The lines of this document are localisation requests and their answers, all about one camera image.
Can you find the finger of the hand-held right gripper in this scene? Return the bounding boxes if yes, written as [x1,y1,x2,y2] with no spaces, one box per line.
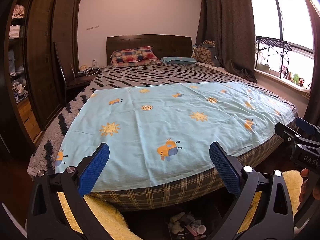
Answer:
[274,122,302,143]
[296,117,317,136]

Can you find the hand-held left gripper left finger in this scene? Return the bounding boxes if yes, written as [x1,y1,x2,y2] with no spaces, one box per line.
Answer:
[26,142,110,240]

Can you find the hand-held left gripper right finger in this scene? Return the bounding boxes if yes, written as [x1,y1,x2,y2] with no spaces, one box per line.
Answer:
[209,141,294,240]

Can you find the pink box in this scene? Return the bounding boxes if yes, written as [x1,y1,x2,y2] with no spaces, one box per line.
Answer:
[185,221,202,237]

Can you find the person's right hand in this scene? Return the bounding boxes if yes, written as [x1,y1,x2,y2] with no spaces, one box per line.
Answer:
[299,168,312,203]

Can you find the brown curtain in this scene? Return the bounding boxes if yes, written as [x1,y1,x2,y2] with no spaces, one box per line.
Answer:
[303,5,320,130]
[195,0,258,83]

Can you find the yellow fluffy rug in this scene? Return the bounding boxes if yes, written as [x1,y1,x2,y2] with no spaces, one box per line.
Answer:
[56,170,304,240]

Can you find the plaid mattress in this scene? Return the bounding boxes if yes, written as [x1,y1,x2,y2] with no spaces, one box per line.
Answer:
[87,107,299,212]

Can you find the light blue printed sheet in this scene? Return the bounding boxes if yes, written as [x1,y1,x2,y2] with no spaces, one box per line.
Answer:
[54,81,291,192]

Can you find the black folding rack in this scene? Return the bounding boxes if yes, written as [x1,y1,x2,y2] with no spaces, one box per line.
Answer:
[255,36,293,74]

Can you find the dark chair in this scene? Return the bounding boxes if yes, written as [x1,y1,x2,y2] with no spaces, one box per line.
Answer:
[54,42,103,105]

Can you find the window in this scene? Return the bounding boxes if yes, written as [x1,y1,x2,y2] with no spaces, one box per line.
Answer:
[250,0,315,55]

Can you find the dark wooden wardrobe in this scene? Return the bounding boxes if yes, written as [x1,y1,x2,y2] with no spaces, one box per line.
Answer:
[0,0,87,157]

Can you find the teal pillow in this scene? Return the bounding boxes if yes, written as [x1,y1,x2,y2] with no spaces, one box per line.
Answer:
[160,56,198,65]

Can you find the plaid pillow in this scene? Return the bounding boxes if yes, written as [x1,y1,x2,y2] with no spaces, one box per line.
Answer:
[110,46,162,67]

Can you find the blue folded clothes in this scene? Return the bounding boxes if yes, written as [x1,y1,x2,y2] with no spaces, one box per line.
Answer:
[7,50,24,77]

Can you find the striped folded clothes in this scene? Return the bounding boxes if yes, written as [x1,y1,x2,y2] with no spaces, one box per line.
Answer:
[9,25,21,39]

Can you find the pink folded clothes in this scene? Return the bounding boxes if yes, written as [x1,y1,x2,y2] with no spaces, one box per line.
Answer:
[12,4,26,18]

